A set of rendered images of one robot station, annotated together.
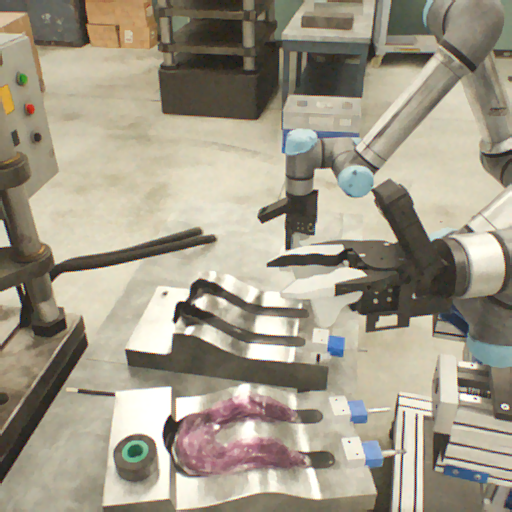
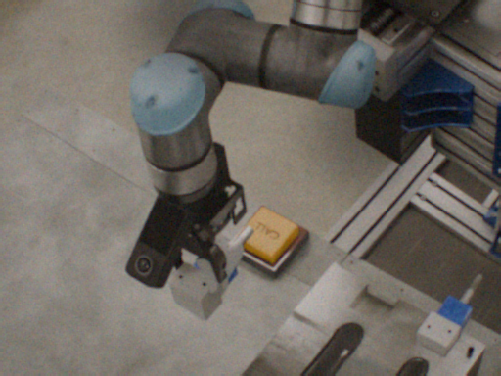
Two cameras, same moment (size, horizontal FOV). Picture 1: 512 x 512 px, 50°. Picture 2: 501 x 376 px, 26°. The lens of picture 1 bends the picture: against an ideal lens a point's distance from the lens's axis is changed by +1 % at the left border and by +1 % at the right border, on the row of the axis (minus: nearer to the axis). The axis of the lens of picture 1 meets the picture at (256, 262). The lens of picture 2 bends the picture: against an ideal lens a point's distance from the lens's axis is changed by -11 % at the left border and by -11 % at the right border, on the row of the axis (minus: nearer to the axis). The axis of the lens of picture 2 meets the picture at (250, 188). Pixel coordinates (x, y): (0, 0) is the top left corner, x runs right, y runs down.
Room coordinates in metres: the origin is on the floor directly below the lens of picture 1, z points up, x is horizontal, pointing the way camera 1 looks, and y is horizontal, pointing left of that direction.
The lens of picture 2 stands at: (0.78, 0.51, 2.16)
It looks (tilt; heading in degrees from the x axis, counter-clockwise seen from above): 53 degrees down; 304
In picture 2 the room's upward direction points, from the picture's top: 9 degrees counter-clockwise
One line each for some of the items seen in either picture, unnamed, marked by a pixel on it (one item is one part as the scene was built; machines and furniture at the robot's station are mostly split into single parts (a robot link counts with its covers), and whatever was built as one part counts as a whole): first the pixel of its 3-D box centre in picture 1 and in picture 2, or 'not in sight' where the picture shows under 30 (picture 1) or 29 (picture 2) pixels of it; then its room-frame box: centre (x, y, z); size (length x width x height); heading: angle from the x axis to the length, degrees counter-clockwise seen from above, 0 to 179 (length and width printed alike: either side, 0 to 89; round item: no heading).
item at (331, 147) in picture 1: (342, 155); (222, 46); (1.27, -0.21, 1.25); 0.11 x 0.11 x 0.08; 6
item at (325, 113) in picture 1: (322, 113); not in sight; (4.28, -0.53, 0.28); 0.61 x 0.41 x 0.15; 79
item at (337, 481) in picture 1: (238, 447); not in sight; (0.71, 0.04, 0.86); 0.50 x 0.26 x 0.11; 97
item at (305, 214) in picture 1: (300, 210); (194, 197); (1.28, -0.12, 1.09); 0.09 x 0.08 x 0.12; 80
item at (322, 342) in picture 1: (339, 346); (456, 311); (0.96, -0.20, 0.89); 0.13 x 0.05 x 0.05; 80
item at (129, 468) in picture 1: (136, 456); not in sight; (0.63, 0.22, 0.93); 0.08 x 0.08 x 0.04
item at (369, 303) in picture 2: not in sight; (375, 309); (1.08, -0.18, 0.87); 0.05 x 0.05 x 0.04; 80
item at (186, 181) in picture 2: (299, 182); (177, 156); (1.28, -0.11, 1.17); 0.08 x 0.08 x 0.05
